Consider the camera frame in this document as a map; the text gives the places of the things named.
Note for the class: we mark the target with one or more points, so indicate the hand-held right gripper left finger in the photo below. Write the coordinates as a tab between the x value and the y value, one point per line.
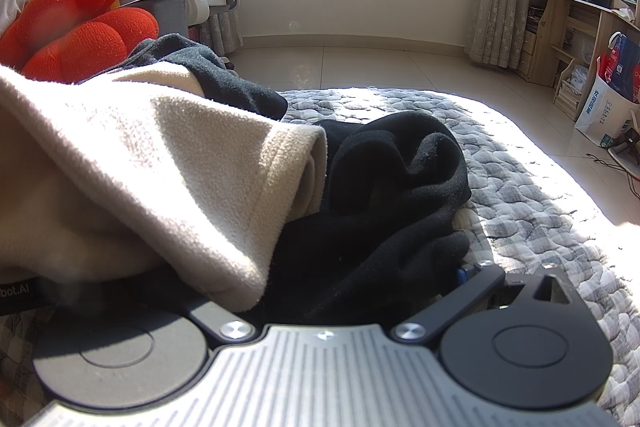
215	318

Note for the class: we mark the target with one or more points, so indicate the black sweater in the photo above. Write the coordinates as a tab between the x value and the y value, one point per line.
390	207

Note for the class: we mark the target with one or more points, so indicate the wooden desk shelf unit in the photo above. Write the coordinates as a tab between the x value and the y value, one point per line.
550	37

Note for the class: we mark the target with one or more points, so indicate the white floor fan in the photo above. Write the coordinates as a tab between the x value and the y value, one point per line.
627	142

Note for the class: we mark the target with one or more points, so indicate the grey fabric box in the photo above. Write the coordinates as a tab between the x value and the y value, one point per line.
167	14

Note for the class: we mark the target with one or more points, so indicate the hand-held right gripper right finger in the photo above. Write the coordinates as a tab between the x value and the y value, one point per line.
480	287

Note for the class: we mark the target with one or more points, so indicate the grey checked quilt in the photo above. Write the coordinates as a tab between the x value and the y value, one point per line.
525	187

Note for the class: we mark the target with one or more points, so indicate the red shopping bag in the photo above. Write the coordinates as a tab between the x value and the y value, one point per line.
609	67

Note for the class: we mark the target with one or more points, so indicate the red knitted pumpkin cushion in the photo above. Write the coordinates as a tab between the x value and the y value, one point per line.
75	42

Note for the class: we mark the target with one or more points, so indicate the white paper bag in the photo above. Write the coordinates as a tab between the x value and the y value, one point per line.
600	109

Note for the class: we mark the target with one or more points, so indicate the wooden magazine rack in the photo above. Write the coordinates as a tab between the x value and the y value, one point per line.
570	92

